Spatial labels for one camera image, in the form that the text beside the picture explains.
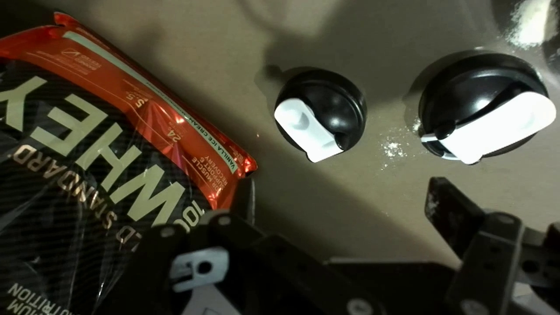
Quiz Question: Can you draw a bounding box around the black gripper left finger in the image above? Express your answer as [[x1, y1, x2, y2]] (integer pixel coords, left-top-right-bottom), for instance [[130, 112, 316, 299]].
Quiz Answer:
[[97, 175, 374, 315]]

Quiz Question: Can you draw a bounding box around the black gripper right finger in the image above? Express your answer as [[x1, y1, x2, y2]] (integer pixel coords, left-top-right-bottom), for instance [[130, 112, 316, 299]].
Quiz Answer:
[[423, 175, 560, 315]]

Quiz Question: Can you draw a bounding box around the black red whey protein bag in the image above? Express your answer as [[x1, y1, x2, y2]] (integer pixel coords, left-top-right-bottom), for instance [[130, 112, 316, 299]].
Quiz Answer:
[[0, 11, 260, 315]]

